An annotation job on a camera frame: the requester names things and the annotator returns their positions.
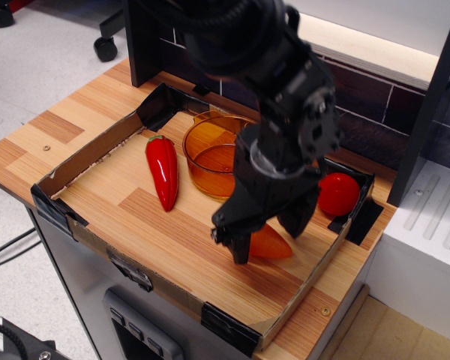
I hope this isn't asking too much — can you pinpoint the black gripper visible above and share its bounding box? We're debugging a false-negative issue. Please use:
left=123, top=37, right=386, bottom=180
left=212, top=125, right=321, bottom=265

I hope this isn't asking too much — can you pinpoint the orange toy carrot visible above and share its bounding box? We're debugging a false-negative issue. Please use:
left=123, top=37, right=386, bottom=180
left=250, top=224, right=293, bottom=259

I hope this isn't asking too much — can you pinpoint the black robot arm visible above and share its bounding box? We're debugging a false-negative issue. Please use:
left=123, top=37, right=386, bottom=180
left=157, top=1, right=341, bottom=264

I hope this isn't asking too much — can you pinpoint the transparent orange plastic pot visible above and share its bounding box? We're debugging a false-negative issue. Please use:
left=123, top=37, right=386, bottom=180
left=182, top=110, right=256, bottom=200

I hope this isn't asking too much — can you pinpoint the cardboard fence with black tape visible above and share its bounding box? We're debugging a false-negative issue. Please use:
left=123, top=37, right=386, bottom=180
left=31, top=84, right=383, bottom=359

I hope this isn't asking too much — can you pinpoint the red toy tomato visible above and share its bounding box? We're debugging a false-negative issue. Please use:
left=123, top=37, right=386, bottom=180
left=318, top=172, right=361, bottom=216

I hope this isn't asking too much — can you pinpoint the red toy chili pepper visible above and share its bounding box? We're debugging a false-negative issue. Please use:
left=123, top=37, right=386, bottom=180
left=145, top=135, right=179, bottom=212

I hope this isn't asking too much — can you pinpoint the white toy sink drainboard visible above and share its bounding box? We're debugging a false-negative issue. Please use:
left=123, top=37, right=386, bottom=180
left=366, top=161, right=450, bottom=339

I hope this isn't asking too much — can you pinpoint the black office chair base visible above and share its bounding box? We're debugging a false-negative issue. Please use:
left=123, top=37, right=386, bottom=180
left=93, top=10, right=125, bottom=62

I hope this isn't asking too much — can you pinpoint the dark upright post right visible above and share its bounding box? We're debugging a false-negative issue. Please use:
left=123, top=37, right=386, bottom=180
left=388, top=29, right=450, bottom=206

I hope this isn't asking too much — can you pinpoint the dark upright post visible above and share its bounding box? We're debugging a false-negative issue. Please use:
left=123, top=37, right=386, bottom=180
left=388, top=29, right=450, bottom=206
left=122, top=1, right=173, bottom=87

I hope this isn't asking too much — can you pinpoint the dark upright post left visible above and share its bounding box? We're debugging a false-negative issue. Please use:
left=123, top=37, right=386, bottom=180
left=122, top=1, right=173, bottom=87

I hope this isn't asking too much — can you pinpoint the black bracket with screw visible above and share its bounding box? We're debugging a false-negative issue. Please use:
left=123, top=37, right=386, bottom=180
left=0, top=316, right=68, bottom=360

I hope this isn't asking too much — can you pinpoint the black floor cable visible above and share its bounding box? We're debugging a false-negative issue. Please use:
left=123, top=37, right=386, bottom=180
left=0, top=226, right=42, bottom=272

